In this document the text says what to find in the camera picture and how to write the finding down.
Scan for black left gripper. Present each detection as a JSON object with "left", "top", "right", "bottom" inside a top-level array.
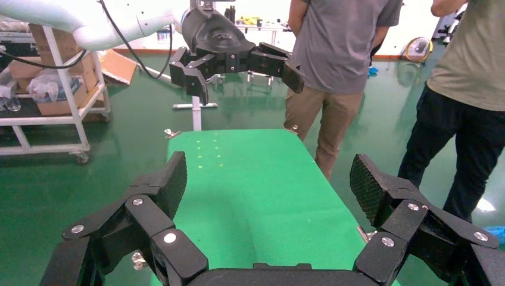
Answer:
[{"left": 169, "top": 7, "right": 306, "bottom": 105}]

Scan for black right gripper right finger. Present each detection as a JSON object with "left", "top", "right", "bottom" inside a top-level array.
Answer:
[{"left": 350, "top": 154, "right": 505, "bottom": 286}]

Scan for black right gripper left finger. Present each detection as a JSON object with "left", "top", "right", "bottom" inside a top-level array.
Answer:
[{"left": 39, "top": 151, "right": 208, "bottom": 286}]

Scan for flat cardboard sheet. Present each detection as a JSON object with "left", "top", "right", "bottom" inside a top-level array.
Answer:
[{"left": 98, "top": 49, "right": 138, "bottom": 87}]

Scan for brown cardboard storage box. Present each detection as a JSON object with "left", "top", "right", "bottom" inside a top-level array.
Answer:
[
  {"left": 37, "top": 83, "right": 89, "bottom": 116},
  {"left": 28, "top": 23, "right": 95, "bottom": 76},
  {"left": 8, "top": 57, "right": 44, "bottom": 94}
]

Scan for white background table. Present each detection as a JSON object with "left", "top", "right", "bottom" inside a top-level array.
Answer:
[{"left": 236, "top": 23, "right": 294, "bottom": 48}]

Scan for white metal table foot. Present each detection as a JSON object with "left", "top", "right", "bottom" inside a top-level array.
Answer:
[{"left": 172, "top": 95, "right": 219, "bottom": 132}]

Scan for blue shoe cover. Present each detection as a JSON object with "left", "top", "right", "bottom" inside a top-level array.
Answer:
[{"left": 482, "top": 225, "right": 505, "bottom": 246}]

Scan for person in khaki trousers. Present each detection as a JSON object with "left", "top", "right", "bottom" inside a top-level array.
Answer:
[{"left": 283, "top": 0, "right": 404, "bottom": 182}]

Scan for green table cloth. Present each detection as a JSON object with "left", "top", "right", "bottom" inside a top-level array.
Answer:
[{"left": 149, "top": 128, "right": 401, "bottom": 286}]

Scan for white metal shelf cart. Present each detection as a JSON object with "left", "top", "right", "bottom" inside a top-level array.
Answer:
[{"left": 0, "top": 25, "right": 112, "bottom": 166}]

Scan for clear plastic bag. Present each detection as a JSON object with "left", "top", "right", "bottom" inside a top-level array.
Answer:
[{"left": 26, "top": 69, "right": 82, "bottom": 104}]

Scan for person olive shirt black trousers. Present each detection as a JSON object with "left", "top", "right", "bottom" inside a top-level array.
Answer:
[{"left": 396, "top": 0, "right": 505, "bottom": 224}]

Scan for yellow floor fan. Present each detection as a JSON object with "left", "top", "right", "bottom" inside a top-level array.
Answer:
[{"left": 402, "top": 36, "right": 434, "bottom": 64}]

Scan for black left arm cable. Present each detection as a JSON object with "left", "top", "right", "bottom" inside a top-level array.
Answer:
[{"left": 0, "top": 0, "right": 174, "bottom": 80}]

